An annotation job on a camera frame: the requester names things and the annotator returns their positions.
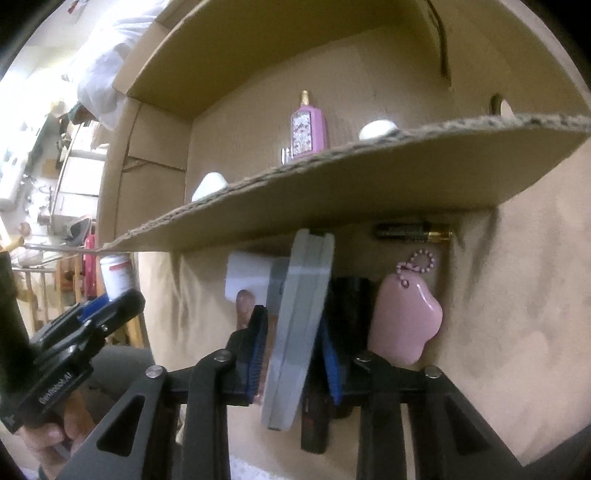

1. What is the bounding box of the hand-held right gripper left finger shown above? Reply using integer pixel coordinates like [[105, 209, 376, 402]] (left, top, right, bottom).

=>
[[51, 307, 269, 480]]

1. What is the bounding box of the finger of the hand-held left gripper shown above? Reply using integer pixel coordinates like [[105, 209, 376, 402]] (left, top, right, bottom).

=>
[[44, 298, 112, 342], [81, 290, 146, 347]]

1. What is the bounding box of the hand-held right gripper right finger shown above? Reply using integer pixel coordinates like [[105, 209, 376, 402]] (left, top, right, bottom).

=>
[[321, 318, 532, 480]]

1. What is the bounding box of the white pill bottle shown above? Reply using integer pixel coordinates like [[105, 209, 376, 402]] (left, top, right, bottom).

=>
[[100, 255, 134, 296]]

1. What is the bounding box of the white remote control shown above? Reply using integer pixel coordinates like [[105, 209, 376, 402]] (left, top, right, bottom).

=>
[[261, 229, 335, 431]]

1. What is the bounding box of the black lighter with red label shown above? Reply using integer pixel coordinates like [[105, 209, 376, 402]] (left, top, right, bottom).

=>
[[300, 383, 333, 453]]

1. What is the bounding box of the white charger adapter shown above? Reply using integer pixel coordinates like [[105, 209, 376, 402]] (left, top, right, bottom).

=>
[[225, 251, 293, 308]]

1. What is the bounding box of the pink paw keychain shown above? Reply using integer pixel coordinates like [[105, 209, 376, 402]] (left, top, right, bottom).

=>
[[368, 249, 444, 366]]

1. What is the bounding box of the white rounded case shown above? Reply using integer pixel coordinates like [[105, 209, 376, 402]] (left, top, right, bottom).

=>
[[191, 172, 229, 202]]

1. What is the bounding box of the black and gold battery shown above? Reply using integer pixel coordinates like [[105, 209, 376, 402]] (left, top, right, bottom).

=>
[[375, 222, 453, 241]]

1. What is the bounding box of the brown cardboard box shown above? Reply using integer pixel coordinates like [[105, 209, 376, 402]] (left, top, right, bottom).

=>
[[95, 0, 591, 254]]

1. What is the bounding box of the pink perfume bottle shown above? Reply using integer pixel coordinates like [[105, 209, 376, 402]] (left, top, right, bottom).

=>
[[290, 90, 329, 160]]

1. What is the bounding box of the white cylinder container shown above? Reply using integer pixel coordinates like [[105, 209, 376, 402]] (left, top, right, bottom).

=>
[[359, 120, 399, 141]]

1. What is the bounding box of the person's left hand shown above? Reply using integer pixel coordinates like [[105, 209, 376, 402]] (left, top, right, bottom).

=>
[[18, 394, 95, 462]]

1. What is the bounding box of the red suitcase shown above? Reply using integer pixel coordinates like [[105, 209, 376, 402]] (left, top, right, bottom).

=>
[[83, 233, 99, 296]]

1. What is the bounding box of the person's grey trouser leg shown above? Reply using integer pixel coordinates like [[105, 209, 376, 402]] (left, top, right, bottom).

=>
[[88, 346, 155, 416]]

